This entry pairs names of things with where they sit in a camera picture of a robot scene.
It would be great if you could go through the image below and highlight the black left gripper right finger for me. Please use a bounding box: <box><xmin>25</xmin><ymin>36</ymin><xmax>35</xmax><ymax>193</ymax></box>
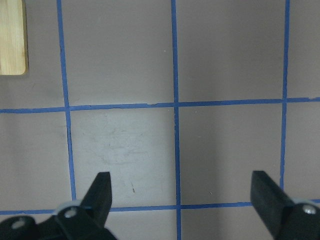
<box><xmin>250</xmin><ymin>170</ymin><xmax>320</xmax><ymax>240</ymax></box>

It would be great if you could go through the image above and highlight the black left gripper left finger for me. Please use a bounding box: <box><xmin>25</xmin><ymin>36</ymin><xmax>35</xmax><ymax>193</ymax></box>
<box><xmin>0</xmin><ymin>172</ymin><xmax>116</xmax><ymax>240</ymax></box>

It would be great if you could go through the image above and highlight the wooden mug tree stand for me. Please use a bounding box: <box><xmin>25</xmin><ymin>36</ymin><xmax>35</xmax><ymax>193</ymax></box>
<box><xmin>0</xmin><ymin>0</ymin><xmax>29</xmax><ymax>76</ymax></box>

